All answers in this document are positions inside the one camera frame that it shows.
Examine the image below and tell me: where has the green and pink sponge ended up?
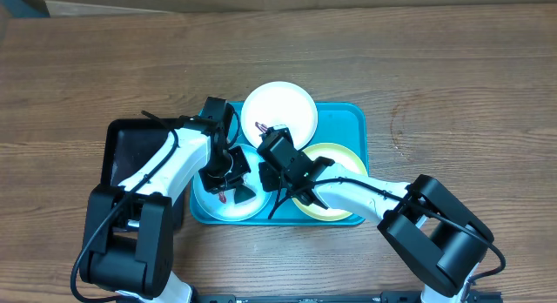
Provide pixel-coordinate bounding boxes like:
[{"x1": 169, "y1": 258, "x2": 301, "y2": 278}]
[{"x1": 234, "y1": 185, "x2": 256, "y2": 205}]

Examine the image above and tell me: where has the light blue plate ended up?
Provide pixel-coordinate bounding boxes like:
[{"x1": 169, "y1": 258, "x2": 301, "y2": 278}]
[{"x1": 190, "y1": 144, "x2": 271, "y2": 224}]

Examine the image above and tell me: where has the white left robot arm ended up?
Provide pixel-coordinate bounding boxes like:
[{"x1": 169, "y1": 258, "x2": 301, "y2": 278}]
[{"x1": 70, "y1": 98, "x2": 255, "y2": 302}]

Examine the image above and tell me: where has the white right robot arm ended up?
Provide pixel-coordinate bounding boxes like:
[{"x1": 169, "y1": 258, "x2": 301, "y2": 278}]
[{"x1": 257, "y1": 128, "x2": 494, "y2": 302}]

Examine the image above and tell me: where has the blue plastic tray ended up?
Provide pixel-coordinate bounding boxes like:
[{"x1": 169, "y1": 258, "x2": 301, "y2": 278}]
[{"x1": 189, "y1": 101, "x2": 370, "y2": 227}]

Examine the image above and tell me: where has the black water tray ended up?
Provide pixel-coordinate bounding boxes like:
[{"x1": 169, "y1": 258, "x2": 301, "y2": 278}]
[{"x1": 99, "y1": 118, "x2": 186, "y2": 230}]

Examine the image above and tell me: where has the yellow green plate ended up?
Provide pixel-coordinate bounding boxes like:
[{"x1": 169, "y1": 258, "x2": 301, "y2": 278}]
[{"x1": 293, "y1": 143, "x2": 368, "y2": 222}]

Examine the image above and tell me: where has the white plate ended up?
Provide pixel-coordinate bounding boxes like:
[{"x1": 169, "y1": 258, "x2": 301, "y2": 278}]
[{"x1": 240, "y1": 81, "x2": 319, "y2": 150}]

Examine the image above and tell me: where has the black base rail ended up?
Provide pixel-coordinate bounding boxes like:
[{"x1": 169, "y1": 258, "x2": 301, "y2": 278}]
[{"x1": 191, "y1": 290, "x2": 506, "y2": 303}]

